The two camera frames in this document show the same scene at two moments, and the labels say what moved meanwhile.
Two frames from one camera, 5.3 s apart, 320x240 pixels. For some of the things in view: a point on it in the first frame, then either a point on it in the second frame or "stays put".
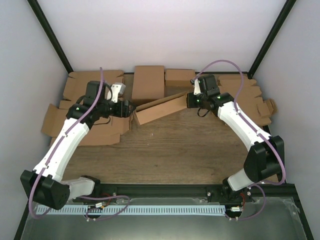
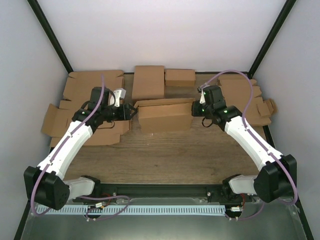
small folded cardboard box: x=179 y=78 stays put
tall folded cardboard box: x=148 y=82 stays put
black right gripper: x=190 y=104 to x=195 y=112
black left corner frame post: x=39 y=13 stays put
